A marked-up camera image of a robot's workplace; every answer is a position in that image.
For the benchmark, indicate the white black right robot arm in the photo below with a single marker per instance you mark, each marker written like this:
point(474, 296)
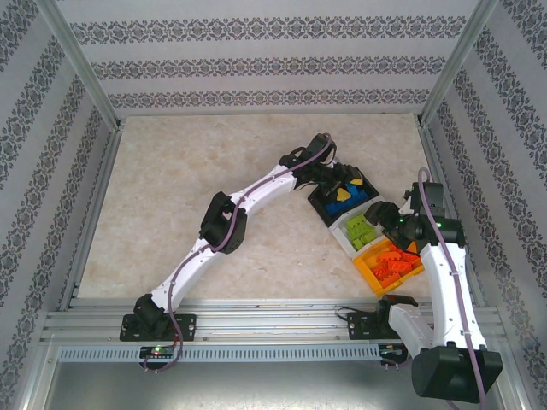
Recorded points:
point(448, 290)

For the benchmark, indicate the small controller board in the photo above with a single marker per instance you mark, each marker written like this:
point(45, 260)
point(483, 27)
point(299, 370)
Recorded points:
point(393, 350)
point(158, 351)

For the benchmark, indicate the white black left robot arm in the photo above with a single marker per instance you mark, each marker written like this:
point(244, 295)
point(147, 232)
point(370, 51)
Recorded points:
point(265, 188)

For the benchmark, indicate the black plastic bin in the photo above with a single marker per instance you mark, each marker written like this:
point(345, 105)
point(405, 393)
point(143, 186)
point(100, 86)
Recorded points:
point(316, 200)

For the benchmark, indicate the aluminium side rail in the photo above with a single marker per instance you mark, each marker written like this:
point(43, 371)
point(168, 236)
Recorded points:
point(105, 171)
point(433, 158)

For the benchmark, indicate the yellow plastic bin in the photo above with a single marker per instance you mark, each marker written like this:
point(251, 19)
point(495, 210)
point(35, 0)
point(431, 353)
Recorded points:
point(363, 269)

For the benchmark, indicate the small green lego brick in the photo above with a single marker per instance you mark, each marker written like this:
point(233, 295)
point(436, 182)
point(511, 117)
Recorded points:
point(357, 245)

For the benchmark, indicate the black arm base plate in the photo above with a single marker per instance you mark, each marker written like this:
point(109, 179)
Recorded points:
point(186, 326)
point(359, 326)

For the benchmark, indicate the aluminium frame post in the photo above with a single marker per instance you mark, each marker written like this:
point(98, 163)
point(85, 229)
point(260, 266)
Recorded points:
point(81, 64)
point(455, 64)

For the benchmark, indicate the long aluminium mounting rail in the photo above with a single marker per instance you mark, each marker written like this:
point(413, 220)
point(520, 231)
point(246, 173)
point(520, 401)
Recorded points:
point(265, 324)

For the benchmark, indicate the orange lego brick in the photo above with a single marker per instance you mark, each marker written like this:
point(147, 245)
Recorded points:
point(406, 256)
point(379, 271)
point(389, 279)
point(389, 256)
point(399, 267)

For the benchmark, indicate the grey metal panel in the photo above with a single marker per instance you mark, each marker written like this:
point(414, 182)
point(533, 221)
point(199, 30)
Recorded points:
point(273, 384)

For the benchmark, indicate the white plastic bin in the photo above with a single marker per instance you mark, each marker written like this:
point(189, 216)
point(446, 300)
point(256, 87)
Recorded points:
point(342, 235)

